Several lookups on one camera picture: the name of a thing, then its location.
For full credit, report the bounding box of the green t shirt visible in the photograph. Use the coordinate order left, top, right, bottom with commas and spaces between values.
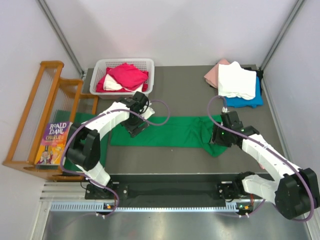
110, 116, 227, 157

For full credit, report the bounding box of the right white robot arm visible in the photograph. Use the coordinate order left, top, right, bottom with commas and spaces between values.
210, 107, 320, 220

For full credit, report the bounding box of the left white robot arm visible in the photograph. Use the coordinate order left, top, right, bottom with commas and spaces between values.
63, 92, 155, 199

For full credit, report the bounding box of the green folding board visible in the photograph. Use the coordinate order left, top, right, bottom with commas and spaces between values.
52, 109, 111, 174

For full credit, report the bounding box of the folded blue t shirt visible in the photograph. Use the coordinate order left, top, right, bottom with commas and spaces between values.
225, 76, 264, 108

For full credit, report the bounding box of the white shirt in basket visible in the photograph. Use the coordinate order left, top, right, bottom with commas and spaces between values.
102, 74, 148, 93

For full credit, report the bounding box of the crimson red t shirt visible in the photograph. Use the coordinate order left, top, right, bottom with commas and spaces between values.
95, 63, 149, 93

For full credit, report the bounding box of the white plastic laundry basket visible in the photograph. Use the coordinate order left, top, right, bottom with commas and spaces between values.
89, 58, 155, 100

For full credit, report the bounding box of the folded white t shirt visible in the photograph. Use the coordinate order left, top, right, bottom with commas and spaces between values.
218, 61, 257, 100

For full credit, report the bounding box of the folded pink t shirt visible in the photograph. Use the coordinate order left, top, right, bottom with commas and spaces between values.
204, 58, 230, 89

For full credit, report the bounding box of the wooden book rack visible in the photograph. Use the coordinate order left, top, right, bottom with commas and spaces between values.
3, 60, 99, 182

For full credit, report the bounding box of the Roald Dahl book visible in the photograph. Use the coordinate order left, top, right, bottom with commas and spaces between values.
34, 121, 72, 166

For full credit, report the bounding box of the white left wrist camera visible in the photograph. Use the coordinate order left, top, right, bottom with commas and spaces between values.
141, 106, 155, 120

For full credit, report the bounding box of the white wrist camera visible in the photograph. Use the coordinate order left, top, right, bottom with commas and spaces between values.
221, 106, 228, 113
141, 106, 155, 120

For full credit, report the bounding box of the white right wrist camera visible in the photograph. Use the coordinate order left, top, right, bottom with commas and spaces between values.
221, 106, 228, 113

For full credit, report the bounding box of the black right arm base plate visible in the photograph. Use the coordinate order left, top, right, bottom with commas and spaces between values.
216, 182, 250, 201

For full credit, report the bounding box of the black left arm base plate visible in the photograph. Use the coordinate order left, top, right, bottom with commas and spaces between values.
84, 182, 129, 200

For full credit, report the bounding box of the grey slotted cable duct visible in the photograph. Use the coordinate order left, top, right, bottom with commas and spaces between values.
50, 201, 253, 213

